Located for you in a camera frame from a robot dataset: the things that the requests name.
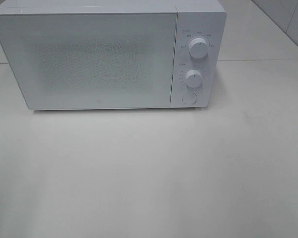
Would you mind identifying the white microwave oven body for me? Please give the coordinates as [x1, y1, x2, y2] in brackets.
[0, 0, 227, 110]

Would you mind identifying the upper white power knob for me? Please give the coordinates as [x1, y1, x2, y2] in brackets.
[188, 36, 210, 59]

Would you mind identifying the white microwave door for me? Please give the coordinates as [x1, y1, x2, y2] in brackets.
[0, 13, 176, 110]

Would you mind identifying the round white door-open button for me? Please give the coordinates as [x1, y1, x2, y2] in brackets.
[182, 93, 197, 105]

